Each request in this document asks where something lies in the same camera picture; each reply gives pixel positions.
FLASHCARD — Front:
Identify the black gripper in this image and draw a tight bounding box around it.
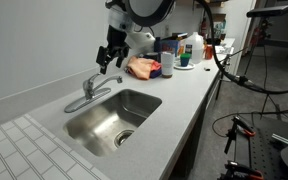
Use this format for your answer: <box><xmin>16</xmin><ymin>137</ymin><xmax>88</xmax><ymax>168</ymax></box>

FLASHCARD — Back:
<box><xmin>95</xmin><ymin>25</ymin><xmax>131</xmax><ymax>75</ymax></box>

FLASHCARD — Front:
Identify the chrome faucet handle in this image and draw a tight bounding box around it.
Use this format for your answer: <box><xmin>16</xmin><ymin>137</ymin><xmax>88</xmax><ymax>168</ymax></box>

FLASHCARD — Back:
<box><xmin>83</xmin><ymin>72</ymin><xmax>101</xmax><ymax>89</ymax></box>

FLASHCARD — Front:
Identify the orange cloth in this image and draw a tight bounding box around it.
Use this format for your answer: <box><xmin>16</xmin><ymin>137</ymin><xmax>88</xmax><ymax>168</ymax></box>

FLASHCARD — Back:
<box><xmin>126</xmin><ymin>55</ymin><xmax>155</xmax><ymax>81</ymax></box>

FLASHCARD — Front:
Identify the black cup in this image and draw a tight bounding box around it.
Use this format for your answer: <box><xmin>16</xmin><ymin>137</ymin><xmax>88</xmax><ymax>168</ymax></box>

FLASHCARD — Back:
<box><xmin>142</xmin><ymin>51</ymin><xmax>162</xmax><ymax>63</ymax></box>

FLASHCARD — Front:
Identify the red cloth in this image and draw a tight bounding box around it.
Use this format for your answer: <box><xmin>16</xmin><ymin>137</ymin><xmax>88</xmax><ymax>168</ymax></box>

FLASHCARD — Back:
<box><xmin>150</xmin><ymin>61</ymin><xmax>163</xmax><ymax>73</ymax></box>

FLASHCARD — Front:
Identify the blue cloth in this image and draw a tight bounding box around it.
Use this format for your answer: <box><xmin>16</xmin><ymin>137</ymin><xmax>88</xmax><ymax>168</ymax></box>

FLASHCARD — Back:
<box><xmin>149</xmin><ymin>68</ymin><xmax>164</xmax><ymax>80</ymax></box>

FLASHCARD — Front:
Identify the blue cardboard box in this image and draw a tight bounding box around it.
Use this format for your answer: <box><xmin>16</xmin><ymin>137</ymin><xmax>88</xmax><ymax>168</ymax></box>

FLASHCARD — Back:
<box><xmin>154</xmin><ymin>36</ymin><xmax>181</xmax><ymax>59</ymax></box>

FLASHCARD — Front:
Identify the stainless steel sink basin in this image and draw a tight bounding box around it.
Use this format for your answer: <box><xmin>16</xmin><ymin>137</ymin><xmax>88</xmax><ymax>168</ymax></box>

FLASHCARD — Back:
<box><xmin>63</xmin><ymin>88</ymin><xmax>164</xmax><ymax>158</ymax></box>

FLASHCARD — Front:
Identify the green cup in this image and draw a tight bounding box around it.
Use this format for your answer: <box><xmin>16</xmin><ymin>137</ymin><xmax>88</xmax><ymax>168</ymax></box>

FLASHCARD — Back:
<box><xmin>179</xmin><ymin>52</ymin><xmax>193</xmax><ymax>68</ymax></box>

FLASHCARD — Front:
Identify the white plate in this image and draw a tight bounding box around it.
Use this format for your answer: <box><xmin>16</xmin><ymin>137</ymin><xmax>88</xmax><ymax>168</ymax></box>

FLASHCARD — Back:
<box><xmin>172</xmin><ymin>62</ymin><xmax>197</xmax><ymax>71</ymax></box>

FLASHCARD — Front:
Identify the white plastic gallon jug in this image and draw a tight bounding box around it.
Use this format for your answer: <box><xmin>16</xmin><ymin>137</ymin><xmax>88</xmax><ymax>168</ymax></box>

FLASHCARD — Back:
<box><xmin>183</xmin><ymin>31</ymin><xmax>205</xmax><ymax>65</ymax></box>

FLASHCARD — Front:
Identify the round metal sink drain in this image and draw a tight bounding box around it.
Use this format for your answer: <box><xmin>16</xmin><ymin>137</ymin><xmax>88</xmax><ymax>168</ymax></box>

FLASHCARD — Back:
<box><xmin>113</xmin><ymin>128</ymin><xmax>135</xmax><ymax>149</ymax></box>

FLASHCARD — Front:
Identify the red fire extinguisher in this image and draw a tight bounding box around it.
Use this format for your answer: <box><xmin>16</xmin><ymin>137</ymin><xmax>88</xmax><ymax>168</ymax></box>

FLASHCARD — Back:
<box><xmin>199</xmin><ymin>9</ymin><xmax>208</xmax><ymax>38</ymax></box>

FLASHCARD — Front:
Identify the orange can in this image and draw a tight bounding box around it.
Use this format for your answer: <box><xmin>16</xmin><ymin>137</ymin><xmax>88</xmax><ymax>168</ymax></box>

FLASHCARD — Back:
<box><xmin>204</xmin><ymin>43</ymin><xmax>215</xmax><ymax>61</ymax></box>

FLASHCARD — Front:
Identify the colourful printed box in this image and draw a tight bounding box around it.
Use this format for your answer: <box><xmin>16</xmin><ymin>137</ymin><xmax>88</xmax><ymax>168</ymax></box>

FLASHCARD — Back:
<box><xmin>212</xmin><ymin>13</ymin><xmax>228</xmax><ymax>40</ymax></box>

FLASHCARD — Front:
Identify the thin black tripod stand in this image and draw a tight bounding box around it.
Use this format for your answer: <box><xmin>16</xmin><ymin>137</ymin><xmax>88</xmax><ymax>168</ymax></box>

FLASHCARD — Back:
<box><xmin>214</xmin><ymin>48</ymin><xmax>249</xmax><ymax>101</ymax></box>

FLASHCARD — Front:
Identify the black perforated breadboard table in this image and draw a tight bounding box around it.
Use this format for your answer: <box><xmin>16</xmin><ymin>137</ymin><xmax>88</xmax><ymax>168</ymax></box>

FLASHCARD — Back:
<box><xmin>233</xmin><ymin>116</ymin><xmax>288</xmax><ymax>180</ymax></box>

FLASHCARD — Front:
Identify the short silver aluminium bar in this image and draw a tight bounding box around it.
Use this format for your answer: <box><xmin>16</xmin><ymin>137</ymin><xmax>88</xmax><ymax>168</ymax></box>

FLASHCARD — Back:
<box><xmin>270</xmin><ymin>132</ymin><xmax>288</xmax><ymax>146</ymax></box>

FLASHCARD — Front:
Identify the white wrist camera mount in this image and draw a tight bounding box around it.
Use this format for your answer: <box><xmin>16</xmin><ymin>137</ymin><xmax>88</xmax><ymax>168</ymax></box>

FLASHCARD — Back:
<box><xmin>125</xmin><ymin>31</ymin><xmax>156</xmax><ymax>51</ymax></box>

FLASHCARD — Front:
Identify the chrome faucet with base plate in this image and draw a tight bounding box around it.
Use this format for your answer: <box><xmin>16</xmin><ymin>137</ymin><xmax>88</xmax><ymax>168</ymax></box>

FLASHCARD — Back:
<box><xmin>63</xmin><ymin>74</ymin><xmax>124</xmax><ymax>114</ymax></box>

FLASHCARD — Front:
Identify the thin black looping cable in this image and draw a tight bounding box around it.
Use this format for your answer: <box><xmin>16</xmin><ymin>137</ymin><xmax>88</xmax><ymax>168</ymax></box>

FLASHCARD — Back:
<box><xmin>211</xmin><ymin>110</ymin><xmax>288</xmax><ymax>138</ymax></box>

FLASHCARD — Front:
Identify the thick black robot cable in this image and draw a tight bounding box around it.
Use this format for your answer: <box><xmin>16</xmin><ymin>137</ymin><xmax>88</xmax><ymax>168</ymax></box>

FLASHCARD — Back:
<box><xmin>193</xmin><ymin>0</ymin><xmax>288</xmax><ymax>96</ymax></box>

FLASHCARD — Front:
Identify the black clamp orange handle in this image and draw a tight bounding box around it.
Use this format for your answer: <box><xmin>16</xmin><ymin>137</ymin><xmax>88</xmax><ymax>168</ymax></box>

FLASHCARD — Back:
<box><xmin>219</xmin><ymin>160</ymin><xmax>265</xmax><ymax>180</ymax></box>
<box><xmin>223</xmin><ymin>115</ymin><xmax>257</xmax><ymax>155</ymax></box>

